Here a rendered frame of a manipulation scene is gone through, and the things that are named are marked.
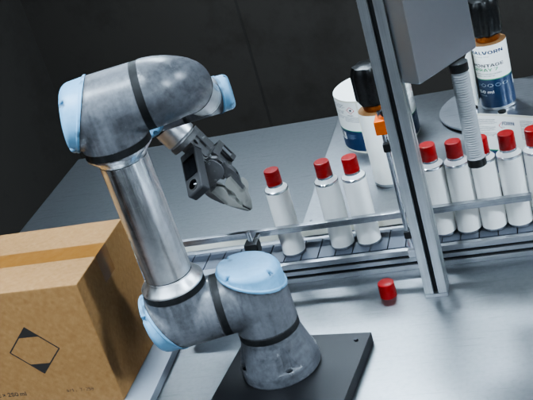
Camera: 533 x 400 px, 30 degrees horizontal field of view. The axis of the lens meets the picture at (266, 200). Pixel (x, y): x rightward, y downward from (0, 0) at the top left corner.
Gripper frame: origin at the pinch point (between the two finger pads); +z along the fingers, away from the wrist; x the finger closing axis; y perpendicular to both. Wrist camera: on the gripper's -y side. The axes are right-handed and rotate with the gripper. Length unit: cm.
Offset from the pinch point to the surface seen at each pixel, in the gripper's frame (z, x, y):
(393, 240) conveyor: 25.8, -20.0, -1.3
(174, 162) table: -7, 47, 70
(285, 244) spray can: 11.4, -1.6, -2.8
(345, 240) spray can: 18.9, -12.5, -2.3
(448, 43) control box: -3, -60, -11
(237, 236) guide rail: 2.8, 4.3, -4.2
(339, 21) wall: 23, 42, 254
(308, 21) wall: 13, 53, 256
